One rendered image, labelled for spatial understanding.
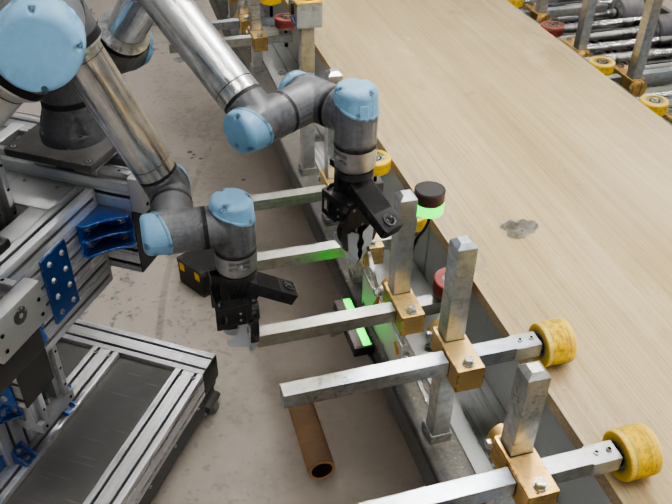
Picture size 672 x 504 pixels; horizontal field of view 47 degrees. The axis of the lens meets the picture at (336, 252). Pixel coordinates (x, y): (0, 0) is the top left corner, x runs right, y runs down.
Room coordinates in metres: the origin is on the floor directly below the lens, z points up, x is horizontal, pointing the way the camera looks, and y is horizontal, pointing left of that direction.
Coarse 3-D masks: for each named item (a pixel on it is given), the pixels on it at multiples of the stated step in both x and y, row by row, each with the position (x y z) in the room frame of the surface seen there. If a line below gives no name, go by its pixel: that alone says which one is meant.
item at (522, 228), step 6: (504, 222) 1.41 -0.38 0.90; (510, 222) 1.39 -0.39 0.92; (516, 222) 1.40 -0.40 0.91; (522, 222) 1.39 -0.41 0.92; (528, 222) 1.41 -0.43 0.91; (534, 222) 1.40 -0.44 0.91; (504, 228) 1.39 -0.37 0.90; (510, 228) 1.39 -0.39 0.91; (516, 228) 1.38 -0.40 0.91; (522, 228) 1.38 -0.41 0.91; (528, 228) 1.38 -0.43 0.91; (534, 228) 1.39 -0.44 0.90; (510, 234) 1.36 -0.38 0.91; (516, 234) 1.36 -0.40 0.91; (522, 234) 1.36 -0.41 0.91; (528, 234) 1.37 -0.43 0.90
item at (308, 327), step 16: (384, 304) 1.18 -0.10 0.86; (432, 304) 1.18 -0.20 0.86; (304, 320) 1.12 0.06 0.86; (320, 320) 1.13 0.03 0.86; (336, 320) 1.13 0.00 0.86; (352, 320) 1.13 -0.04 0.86; (368, 320) 1.14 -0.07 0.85; (384, 320) 1.15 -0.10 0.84; (272, 336) 1.08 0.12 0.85; (288, 336) 1.09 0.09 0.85; (304, 336) 1.10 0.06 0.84
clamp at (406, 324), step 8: (384, 280) 1.25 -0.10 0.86; (384, 288) 1.23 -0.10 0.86; (384, 296) 1.22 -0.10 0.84; (392, 296) 1.19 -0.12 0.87; (400, 296) 1.19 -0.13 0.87; (408, 296) 1.19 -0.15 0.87; (400, 304) 1.17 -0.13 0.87; (408, 304) 1.17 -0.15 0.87; (416, 304) 1.17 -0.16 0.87; (400, 312) 1.14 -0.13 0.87; (400, 320) 1.13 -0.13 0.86; (408, 320) 1.13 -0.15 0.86; (416, 320) 1.13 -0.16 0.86; (424, 320) 1.14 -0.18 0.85; (400, 328) 1.13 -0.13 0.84; (408, 328) 1.13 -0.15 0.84; (416, 328) 1.13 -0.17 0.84
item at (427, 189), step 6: (420, 186) 1.24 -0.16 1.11; (426, 186) 1.24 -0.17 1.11; (432, 186) 1.24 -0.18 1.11; (438, 186) 1.24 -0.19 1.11; (420, 192) 1.22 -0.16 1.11; (426, 192) 1.22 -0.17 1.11; (432, 192) 1.22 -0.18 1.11; (438, 192) 1.22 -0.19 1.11; (426, 228) 1.23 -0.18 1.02; (420, 234) 1.23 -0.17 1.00; (414, 246) 1.23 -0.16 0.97
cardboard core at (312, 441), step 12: (288, 408) 1.61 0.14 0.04; (300, 408) 1.57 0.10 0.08; (312, 408) 1.58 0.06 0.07; (300, 420) 1.53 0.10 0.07; (312, 420) 1.53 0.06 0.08; (300, 432) 1.49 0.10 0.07; (312, 432) 1.48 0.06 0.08; (300, 444) 1.46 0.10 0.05; (312, 444) 1.44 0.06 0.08; (324, 444) 1.44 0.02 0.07; (312, 456) 1.40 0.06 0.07; (324, 456) 1.40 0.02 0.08; (312, 468) 1.37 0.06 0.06; (324, 468) 1.40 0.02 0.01
